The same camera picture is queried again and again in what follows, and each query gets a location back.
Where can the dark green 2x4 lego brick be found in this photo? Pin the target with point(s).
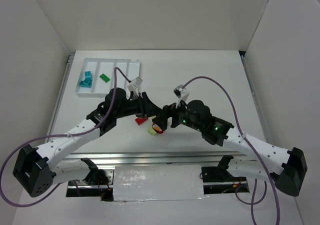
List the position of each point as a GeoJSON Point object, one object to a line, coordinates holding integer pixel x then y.
{"type": "Point", "coordinates": [104, 77]}

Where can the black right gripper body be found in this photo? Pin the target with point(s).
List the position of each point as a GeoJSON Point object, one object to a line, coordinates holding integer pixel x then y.
{"type": "Point", "coordinates": [171, 115]}

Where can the lime small lego piece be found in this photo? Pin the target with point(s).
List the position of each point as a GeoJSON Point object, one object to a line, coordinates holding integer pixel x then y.
{"type": "Point", "coordinates": [151, 131]}

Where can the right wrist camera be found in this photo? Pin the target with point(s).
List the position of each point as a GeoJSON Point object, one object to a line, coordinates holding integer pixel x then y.
{"type": "Point", "coordinates": [182, 94]}

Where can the red flower print lego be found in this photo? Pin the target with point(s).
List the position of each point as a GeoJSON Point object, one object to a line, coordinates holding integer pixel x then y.
{"type": "Point", "coordinates": [157, 129]}

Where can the right side table rail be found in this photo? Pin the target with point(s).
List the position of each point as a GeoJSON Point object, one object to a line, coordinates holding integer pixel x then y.
{"type": "Point", "coordinates": [260, 114]}

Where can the white divided sorting tray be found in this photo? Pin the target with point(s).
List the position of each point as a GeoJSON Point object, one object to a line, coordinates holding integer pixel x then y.
{"type": "Point", "coordinates": [96, 78]}

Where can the teal 2x4 lego brick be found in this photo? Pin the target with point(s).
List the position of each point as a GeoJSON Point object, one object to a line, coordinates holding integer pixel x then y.
{"type": "Point", "coordinates": [87, 83]}

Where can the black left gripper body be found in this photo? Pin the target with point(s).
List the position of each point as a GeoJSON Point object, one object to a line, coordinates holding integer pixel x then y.
{"type": "Point", "coordinates": [144, 103]}

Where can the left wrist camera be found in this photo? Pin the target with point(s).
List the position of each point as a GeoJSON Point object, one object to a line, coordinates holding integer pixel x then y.
{"type": "Point", "coordinates": [133, 86]}

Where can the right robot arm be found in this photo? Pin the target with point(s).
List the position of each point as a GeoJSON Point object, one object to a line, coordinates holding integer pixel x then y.
{"type": "Point", "coordinates": [287, 168]}

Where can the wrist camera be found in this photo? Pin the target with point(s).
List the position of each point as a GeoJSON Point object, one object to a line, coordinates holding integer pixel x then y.
{"type": "Point", "coordinates": [133, 86]}
{"type": "Point", "coordinates": [182, 94]}

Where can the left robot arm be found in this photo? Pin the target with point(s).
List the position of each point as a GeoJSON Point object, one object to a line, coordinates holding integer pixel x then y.
{"type": "Point", "coordinates": [38, 168]}

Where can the teal frog lily lego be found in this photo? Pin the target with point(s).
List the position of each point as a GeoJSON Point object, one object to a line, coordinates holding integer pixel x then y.
{"type": "Point", "coordinates": [88, 75]}

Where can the white foil-taped panel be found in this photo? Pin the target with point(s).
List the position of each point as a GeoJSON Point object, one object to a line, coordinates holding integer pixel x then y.
{"type": "Point", "coordinates": [157, 183]}

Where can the aluminium table rail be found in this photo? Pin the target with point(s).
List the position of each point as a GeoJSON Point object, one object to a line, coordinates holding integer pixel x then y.
{"type": "Point", "coordinates": [103, 160]}

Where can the red 2x4 lego brick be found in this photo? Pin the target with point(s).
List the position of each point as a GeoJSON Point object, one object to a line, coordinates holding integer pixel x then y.
{"type": "Point", "coordinates": [140, 121]}

